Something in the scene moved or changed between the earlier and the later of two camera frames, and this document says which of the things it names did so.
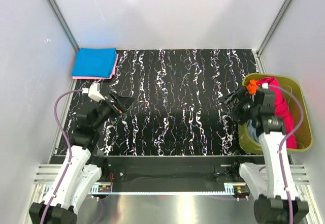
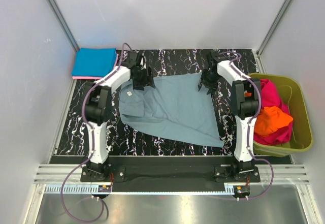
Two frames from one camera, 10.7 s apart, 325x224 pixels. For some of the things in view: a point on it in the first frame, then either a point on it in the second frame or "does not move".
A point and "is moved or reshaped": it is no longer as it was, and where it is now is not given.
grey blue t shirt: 252,130 is moved or reshaped
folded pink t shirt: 79,77 does not move
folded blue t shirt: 94,62 does not move
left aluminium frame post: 59,13 does not move
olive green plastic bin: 294,98 does not move
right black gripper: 243,95 -> 212,86
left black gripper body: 117,105 -> 142,80
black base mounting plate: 175,169 does not move
